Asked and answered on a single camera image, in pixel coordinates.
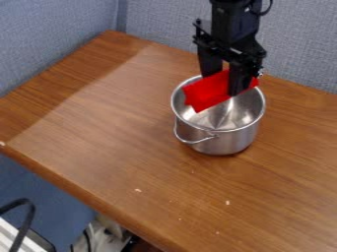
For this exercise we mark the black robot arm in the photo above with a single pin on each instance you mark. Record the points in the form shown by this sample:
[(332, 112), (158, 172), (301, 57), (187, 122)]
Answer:
[(226, 40)]

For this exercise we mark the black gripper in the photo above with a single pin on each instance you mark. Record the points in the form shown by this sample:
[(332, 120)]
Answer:
[(226, 38)]

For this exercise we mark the white device under table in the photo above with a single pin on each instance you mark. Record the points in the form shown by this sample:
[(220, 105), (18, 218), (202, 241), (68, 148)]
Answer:
[(103, 236)]

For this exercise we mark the red rectangular block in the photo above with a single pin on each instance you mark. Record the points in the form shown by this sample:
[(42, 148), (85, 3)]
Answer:
[(208, 92)]

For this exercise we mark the stainless steel pot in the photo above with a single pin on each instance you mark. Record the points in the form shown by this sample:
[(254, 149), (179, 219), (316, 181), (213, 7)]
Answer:
[(224, 129)]

